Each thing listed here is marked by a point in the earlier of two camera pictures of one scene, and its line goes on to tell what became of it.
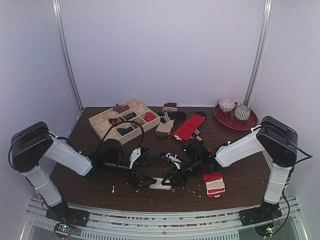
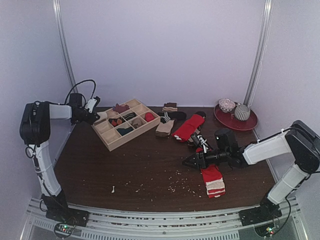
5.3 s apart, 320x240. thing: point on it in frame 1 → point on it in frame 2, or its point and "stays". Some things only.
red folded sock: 187,129 stays
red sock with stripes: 214,184 stays
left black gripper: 131,180 → 94,117
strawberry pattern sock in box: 114,122 stays
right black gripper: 181,173 → 201,162
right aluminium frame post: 259,61 stays
